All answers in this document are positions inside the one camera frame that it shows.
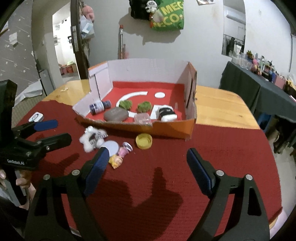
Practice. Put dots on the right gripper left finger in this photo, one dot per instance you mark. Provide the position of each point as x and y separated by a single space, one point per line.
92 171

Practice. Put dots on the white square charger device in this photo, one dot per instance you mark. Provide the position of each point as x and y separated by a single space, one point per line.
36 117

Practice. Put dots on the wall photo poster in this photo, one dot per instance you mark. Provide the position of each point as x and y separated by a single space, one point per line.
205 2

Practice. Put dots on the black door frame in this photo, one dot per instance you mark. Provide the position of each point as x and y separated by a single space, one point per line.
76 41

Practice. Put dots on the dark blue ink bottle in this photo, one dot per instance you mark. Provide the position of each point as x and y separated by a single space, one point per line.
99 107

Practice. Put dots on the yellow pink doll figure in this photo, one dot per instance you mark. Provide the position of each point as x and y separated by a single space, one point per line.
116 160

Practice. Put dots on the red knitted table cloth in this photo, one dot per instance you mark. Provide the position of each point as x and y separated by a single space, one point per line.
153 195

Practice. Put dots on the wall mirror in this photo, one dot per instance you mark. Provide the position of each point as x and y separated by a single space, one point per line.
234 26

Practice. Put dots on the person's left hand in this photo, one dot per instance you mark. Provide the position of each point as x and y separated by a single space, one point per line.
24 181

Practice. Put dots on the yellow bottle cap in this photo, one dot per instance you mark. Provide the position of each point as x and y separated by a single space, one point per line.
144 141

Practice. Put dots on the clear plastic small box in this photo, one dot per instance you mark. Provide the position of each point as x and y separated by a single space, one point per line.
143 119

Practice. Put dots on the grey eye shadow case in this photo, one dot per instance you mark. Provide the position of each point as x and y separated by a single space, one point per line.
116 114

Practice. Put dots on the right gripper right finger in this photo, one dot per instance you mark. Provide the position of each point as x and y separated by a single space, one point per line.
209 180

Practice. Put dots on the green scrunchie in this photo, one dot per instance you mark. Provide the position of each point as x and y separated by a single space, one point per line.
144 107
125 104

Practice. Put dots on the pink plush toy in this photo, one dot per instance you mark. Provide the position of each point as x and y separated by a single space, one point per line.
88 13

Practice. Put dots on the orange cardboard box tray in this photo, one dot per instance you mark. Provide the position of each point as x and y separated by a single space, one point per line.
155 96

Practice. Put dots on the dark cloth side table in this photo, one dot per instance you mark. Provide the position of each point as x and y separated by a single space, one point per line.
257 93

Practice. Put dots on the green tote bag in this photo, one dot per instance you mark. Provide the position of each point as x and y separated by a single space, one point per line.
169 16

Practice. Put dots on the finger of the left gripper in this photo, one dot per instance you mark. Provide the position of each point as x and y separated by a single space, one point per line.
50 141
28 129

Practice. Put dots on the white plush keychain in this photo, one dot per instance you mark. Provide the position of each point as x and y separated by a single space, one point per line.
151 6

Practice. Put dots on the mop handle pole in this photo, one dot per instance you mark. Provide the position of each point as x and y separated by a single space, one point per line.
121 45

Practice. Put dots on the white fluffy bunny hair clip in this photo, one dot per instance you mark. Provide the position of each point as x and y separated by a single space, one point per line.
92 138

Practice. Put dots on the black hanging bag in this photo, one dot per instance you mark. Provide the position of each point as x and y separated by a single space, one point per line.
138 9

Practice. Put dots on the white black socks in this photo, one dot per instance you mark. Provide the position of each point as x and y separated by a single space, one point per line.
167 114

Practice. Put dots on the white round tin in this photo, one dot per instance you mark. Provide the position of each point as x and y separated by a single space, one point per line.
112 146

